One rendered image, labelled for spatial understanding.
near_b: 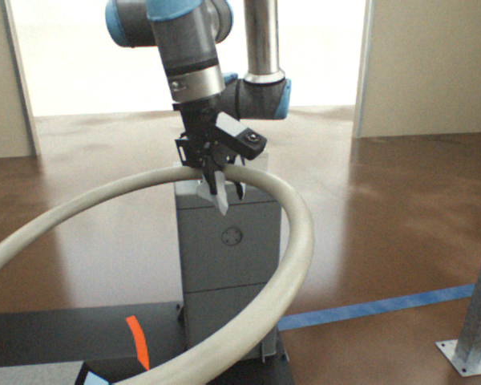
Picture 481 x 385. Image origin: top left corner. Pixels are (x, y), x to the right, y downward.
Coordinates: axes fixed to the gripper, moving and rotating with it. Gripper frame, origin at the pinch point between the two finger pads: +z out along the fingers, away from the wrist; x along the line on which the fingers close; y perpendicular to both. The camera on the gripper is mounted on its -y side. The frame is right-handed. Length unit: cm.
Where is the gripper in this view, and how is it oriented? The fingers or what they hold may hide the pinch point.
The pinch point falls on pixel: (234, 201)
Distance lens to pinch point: 66.6
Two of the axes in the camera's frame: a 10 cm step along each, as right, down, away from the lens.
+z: 2.0, 8.7, 4.5
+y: -8.2, -1.0, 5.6
